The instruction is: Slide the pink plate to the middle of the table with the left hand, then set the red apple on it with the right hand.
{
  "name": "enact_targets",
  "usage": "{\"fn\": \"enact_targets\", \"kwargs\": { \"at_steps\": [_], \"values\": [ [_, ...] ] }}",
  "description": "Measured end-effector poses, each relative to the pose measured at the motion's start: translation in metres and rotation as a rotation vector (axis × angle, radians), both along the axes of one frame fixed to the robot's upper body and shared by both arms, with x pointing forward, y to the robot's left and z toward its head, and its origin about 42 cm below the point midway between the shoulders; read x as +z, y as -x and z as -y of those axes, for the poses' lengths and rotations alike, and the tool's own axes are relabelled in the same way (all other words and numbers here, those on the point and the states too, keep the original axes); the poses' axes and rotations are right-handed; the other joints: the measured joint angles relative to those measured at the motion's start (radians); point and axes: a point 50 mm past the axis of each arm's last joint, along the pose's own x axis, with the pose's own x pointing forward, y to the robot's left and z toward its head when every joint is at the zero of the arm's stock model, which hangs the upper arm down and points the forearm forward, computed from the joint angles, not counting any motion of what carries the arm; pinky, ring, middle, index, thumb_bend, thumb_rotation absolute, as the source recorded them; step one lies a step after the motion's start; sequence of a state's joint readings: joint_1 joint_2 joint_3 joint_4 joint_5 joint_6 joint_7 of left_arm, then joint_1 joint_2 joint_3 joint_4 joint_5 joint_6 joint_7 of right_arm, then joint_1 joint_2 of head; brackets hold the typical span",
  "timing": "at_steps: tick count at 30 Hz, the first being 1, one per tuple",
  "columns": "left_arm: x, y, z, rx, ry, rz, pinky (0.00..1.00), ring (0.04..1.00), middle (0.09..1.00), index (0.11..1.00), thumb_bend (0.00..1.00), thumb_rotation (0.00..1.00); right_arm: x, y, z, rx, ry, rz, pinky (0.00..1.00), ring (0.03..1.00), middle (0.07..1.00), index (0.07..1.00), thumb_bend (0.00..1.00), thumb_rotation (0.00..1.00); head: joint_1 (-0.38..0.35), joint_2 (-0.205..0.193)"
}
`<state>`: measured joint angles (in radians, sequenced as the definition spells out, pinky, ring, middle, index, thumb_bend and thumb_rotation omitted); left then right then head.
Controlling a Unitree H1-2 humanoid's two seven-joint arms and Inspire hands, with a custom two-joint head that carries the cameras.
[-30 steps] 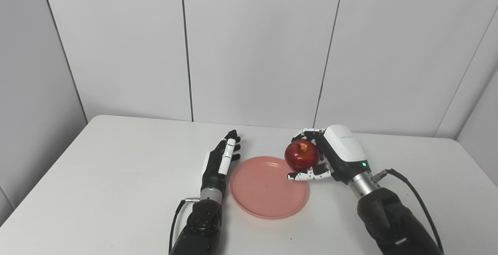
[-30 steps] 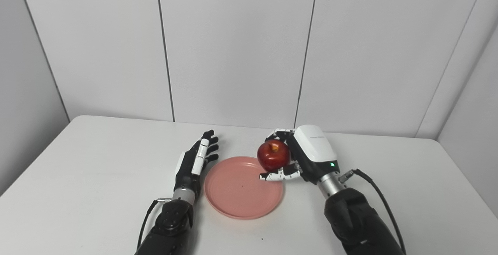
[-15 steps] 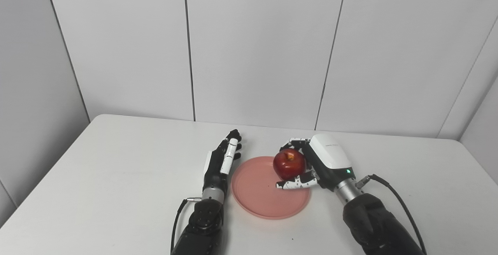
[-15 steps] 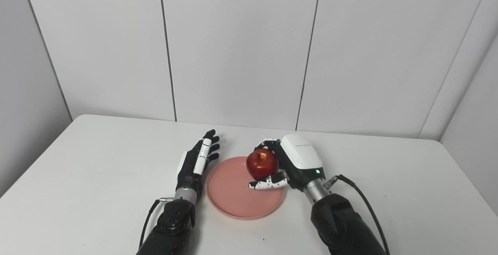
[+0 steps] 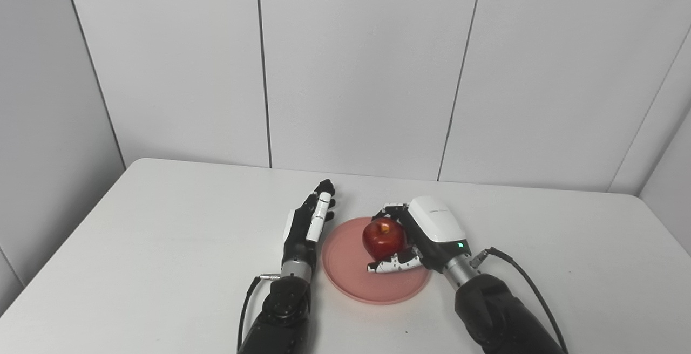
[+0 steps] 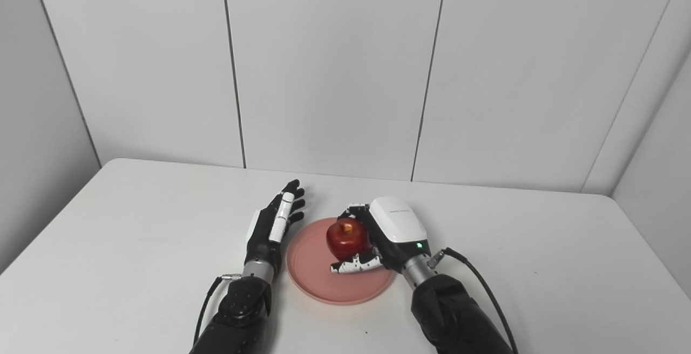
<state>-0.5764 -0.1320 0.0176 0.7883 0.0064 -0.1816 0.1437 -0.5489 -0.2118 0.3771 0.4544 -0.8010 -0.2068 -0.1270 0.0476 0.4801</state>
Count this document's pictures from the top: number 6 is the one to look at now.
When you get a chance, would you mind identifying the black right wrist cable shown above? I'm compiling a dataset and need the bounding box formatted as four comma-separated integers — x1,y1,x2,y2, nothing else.
428,248,519,354

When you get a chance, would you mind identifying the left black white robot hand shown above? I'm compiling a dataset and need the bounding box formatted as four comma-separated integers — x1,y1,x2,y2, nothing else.
244,179,306,277

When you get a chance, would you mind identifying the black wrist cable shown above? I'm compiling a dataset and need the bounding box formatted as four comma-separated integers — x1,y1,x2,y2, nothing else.
428,248,519,354
193,274,242,347

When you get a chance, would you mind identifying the red apple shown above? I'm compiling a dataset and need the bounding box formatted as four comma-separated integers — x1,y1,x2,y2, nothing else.
326,219,371,262

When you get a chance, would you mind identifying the pink round plate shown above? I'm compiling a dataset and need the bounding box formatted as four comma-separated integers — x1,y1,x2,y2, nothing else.
286,216,397,305

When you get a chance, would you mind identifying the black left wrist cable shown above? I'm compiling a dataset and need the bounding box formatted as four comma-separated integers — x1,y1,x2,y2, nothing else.
193,274,242,347

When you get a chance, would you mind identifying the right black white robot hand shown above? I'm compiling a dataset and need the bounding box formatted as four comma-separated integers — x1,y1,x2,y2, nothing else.
330,196,432,275

